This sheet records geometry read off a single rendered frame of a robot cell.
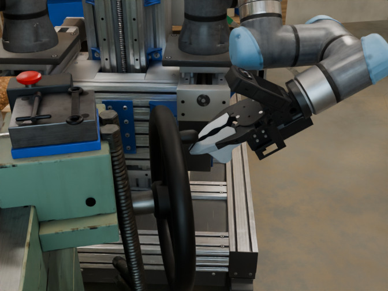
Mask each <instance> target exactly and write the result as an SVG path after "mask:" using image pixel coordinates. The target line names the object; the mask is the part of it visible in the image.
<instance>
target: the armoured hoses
mask: <svg viewBox="0 0 388 291"><path fill-rule="evenodd" d="M99 122H100V123H101V124H102V125H103V127H101V128H100V136H101V138H102V140H103V141H108V142H109V144H110V154H111V164H112V170H113V180H114V190H115V200H116V206H117V217H118V224H119V228H120V233H121V238H122V243H123V247H124V253H125V259H126V260H125V259H124V258H123V257H121V256H116V257H115V258H114V259H113V260H112V265H113V267H114V268H115V269H116V270H118V271H119V273H121V274H118V275H117V276H115V278H114V283H115V286H116V287H117V288H118V289H119V290H120V291H148V290H147V284H146V275H145V271H144V264H143V258H142V254H141V248H140V241H139V235H138V231H137V225H136V218H135V214H134V210H133V204H132V198H131V191H130V185H129V178H128V172H127V168H126V162H125V155H124V148H123V145H122V140H121V132H120V122H119V118H118V114H117V112H116V111H114V110H104V111H103V112H101V113H100V114H99Z"/></svg>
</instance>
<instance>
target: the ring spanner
mask: <svg viewBox="0 0 388 291"><path fill-rule="evenodd" d="M83 91H84V90H83V88H81V87H71V88H69V89H68V94H70V95H71V96H72V103H71V115H70V116H68V117H67V118H66V123H67V124H69V125H78V124H81V123H82V122H83V121H84V118H83V117H82V116H81V115H79V95H80V94H82V93H83ZM73 119H78V120H77V121H71V120H73Z"/></svg>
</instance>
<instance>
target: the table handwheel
mask: <svg viewBox="0 0 388 291"><path fill-rule="evenodd" d="M148 137H149V152H150V169H151V182H152V185H151V190H146V191H137V192H131V198H132V204H133V210H134V214H135V216H136V215H144V214H153V213H154V217H155V218H156V225H157V230H158V237H159V243H160V248H161V254H162V260H163V265H164V268H165V273H166V278H167V281H168V284H169V287H170V289H171V291H192V289H193V286H194V283H195V275H196V239H195V223H194V216H193V205H192V196H191V188H190V183H189V175H188V169H187V165H186V159H185V153H184V148H183V145H182V140H181V136H180V132H179V129H178V126H177V123H176V120H175V118H174V115H173V113H172V112H171V110H170V109H169V108H168V107H166V106H164V105H158V106H155V107H154V108H153V109H152V111H151V113H150V119H149V128H148Z"/></svg>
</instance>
